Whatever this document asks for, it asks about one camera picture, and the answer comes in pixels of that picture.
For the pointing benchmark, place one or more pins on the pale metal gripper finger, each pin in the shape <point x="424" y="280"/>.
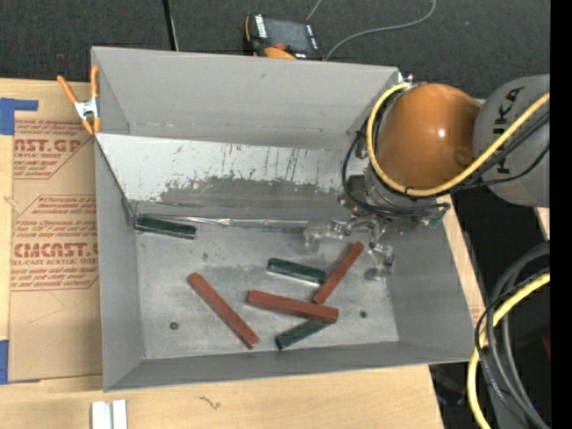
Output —
<point x="322" y="234"/>
<point x="380" y="257"/>

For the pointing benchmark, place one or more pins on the red-brown flat block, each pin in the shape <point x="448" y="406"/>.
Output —
<point x="339" y="271"/>
<point x="223" y="311"/>
<point x="290" y="305"/>

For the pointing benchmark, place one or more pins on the dark green flat block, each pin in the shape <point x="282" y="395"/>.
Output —
<point x="297" y="270"/>
<point x="301" y="332"/>
<point x="165" y="227"/>

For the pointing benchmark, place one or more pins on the grey metal bin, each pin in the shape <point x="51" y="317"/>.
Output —
<point x="268" y="105"/>

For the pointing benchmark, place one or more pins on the brown cardboard board, red print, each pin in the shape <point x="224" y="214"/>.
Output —
<point x="49" y="306"/>

